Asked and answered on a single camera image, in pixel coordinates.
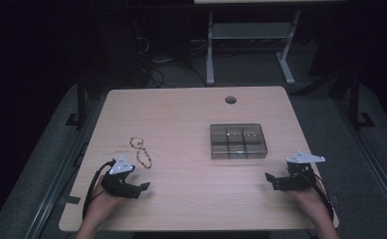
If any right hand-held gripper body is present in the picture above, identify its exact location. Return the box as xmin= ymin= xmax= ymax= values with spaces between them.
xmin=282 ymin=150 xmax=326 ymax=192

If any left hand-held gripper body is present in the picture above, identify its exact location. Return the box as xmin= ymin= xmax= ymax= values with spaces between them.
xmin=100 ymin=154 xmax=140 ymax=197

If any clear plastic compartment box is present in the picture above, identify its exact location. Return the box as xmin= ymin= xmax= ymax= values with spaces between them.
xmin=209 ymin=122 xmax=269 ymax=160

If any person's left hand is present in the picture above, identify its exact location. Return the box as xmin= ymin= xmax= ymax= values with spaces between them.
xmin=85 ymin=183 xmax=129 ymax=230

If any person's right hand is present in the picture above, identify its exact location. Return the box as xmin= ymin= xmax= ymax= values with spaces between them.
xmin=285 ymin=180 xmax=331 ymax=227

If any black metal stand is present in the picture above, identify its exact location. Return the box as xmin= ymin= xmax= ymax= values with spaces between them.
xmin=65 ymin=75 xmax=90 ymax=131
xmin=346 ymin=68 xmax=377 ymax=131

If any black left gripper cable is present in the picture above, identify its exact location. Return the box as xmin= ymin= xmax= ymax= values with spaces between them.
xmin=82 ymin=159 xmax=116 ymax=221

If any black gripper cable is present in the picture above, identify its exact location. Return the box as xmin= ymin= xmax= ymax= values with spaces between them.
xmin=82 ymin=159 xmax=116 ymax=221
xmin=308 ymin=174 xmax=335 ymax=221

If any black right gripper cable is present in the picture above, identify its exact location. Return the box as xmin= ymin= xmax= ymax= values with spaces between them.
xmin=308 ymin=174 xmax=335 ymax=221

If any grey metal floor rail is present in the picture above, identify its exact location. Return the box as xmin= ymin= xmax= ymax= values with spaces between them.
xmin=23 ymin=98 xmax=99 ymax=239
xmin=331 ymin=98 xmax=387 ymax=230

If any tangle of black floor cables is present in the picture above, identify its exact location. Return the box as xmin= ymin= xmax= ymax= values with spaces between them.
xmin=132 ymin=31 xmax=209 ymax=90

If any white metal table frame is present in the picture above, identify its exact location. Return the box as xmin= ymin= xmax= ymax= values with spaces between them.
xmin=194 ymin=0 xmax=302 ymax=86

